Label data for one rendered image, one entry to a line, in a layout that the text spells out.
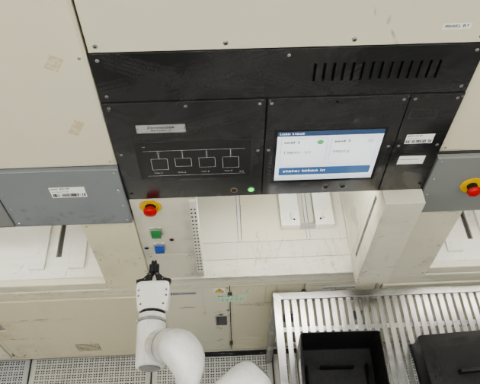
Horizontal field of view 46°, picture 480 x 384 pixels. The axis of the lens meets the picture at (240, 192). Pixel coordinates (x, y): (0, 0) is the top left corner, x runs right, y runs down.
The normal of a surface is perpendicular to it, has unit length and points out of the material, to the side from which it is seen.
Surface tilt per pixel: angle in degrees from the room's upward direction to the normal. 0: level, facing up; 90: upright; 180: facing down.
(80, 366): 0
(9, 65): 90
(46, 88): 90
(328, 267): 0
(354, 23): 94
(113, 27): 92
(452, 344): 0
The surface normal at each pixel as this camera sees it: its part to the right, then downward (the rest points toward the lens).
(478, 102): 0.04, 0.81
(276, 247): 0.00, -0.58
